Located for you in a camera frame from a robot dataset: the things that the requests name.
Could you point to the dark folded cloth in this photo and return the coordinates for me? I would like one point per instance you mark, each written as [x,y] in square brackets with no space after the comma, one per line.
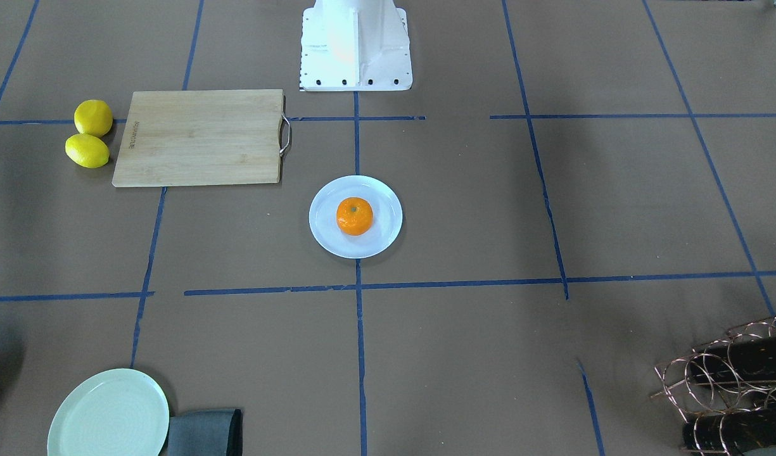
[206,432]

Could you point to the copper wire bottle rack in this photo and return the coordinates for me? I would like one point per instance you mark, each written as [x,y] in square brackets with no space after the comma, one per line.
[692,400]

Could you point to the yellow lemon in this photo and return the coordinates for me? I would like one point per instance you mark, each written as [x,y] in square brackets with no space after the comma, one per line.
[93,117]
[87,151]

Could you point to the pale green plate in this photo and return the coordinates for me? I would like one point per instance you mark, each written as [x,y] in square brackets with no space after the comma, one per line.
[115,412]

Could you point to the light blue plate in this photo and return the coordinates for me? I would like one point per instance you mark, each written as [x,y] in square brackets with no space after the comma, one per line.
[387,220]

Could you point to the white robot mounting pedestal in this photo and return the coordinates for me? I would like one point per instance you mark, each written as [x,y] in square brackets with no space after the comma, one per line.
[355,46]

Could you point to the wooden cutting board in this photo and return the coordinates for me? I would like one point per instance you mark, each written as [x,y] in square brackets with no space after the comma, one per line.
[203,138]

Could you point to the dark green wine bottle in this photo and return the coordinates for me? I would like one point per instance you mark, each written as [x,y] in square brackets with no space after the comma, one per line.
[752,361]

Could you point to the orange fruit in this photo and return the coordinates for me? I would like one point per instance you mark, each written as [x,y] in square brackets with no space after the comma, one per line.
[354,216]

